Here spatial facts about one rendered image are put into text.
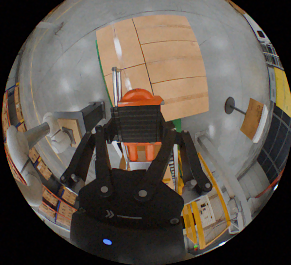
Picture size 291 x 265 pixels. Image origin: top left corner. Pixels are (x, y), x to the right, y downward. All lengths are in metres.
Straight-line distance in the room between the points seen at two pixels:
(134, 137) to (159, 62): 0.80
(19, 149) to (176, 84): 1.21
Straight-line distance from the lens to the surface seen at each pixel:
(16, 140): 0.54
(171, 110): 0.97
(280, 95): 7.12
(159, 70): 0.90
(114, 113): 0.16
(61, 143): 0.95
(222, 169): 1.55
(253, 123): 1.76
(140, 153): 0.26
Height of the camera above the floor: 1.43
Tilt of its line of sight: 66 degrees down
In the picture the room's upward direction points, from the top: 175 degrees clockwise
